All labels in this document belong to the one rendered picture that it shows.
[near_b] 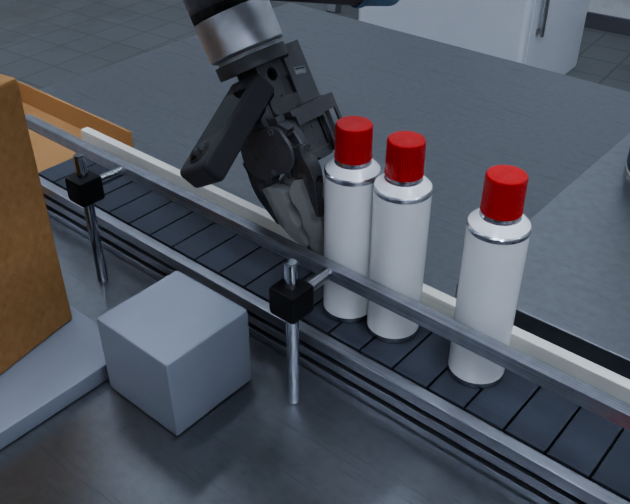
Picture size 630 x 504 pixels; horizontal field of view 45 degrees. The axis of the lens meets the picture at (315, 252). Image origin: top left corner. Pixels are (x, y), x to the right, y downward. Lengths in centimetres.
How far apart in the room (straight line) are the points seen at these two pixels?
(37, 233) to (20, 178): 6
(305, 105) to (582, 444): 39
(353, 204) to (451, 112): 66
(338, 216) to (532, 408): 24
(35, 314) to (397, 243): 37
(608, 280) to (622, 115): 56
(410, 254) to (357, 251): 6
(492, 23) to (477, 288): 251
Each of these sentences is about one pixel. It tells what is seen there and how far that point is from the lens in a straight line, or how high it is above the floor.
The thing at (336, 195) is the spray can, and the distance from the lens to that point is 69.
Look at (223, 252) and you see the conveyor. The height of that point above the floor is 88.
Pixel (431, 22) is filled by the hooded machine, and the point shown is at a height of 38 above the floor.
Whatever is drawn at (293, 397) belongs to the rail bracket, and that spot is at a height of 84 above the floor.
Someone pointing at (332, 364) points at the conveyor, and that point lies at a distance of 75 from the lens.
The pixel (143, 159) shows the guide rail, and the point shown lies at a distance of 100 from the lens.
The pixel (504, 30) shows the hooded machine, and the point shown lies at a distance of 309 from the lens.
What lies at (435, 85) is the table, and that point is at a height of 83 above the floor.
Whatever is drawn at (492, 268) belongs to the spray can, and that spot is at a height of 101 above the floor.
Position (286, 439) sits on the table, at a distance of 73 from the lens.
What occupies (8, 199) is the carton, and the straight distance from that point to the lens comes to 74.
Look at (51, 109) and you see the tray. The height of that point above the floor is 85.
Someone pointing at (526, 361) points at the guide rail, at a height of 96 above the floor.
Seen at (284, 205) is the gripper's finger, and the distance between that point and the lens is 76.
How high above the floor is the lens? 137
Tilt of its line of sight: 35 degrees down
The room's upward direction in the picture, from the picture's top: straight up
